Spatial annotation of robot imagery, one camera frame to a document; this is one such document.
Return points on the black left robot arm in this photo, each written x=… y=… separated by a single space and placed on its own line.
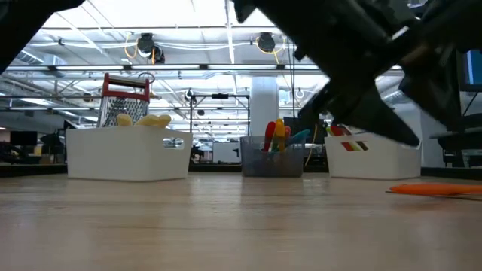
x=22 y=22

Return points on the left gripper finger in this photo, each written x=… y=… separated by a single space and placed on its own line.
x=440 y=86
x=376 y=116

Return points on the red silicone spoon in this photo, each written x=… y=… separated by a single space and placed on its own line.
x=337 y=131

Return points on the cream spatula back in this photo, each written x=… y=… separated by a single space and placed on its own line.
x=124 y=120

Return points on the black background rig frame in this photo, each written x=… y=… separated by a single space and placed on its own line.
x=220 y=96

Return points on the orange silicone spatula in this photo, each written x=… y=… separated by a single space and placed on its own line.
x=433 y=189

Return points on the black computer monitor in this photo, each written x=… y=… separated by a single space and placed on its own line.
x=475 y=71

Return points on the yellow silicone spoon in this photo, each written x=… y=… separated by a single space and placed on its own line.
x=279 y=130

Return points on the black background screen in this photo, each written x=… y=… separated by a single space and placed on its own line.
x=291 y=126

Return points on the white background panel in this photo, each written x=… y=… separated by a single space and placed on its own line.
x=226 y=152

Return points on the white building column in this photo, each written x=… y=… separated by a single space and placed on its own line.
x=263 y=101

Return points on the grey translucent plastic bin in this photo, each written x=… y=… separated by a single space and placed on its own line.
x=256 y=163

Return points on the grey black equipment cart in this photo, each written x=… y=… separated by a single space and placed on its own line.
x=455 y=145

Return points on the blue silicone spoon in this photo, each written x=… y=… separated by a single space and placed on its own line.
x=301 y=135

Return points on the red silicone spatula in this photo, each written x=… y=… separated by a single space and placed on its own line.
x=269 y=131

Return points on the pink silicone spatula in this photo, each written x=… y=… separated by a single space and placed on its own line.
x=287 y=131

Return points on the white plastic bin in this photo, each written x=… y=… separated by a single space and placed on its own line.
x=376 y=162
x=124 y=154

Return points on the red steel box grater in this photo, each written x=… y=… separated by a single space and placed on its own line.
x=124 y=111

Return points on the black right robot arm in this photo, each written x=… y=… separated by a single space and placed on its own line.
x=459 y=22

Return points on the black desk screen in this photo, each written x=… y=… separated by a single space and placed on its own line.
x=22 y=138

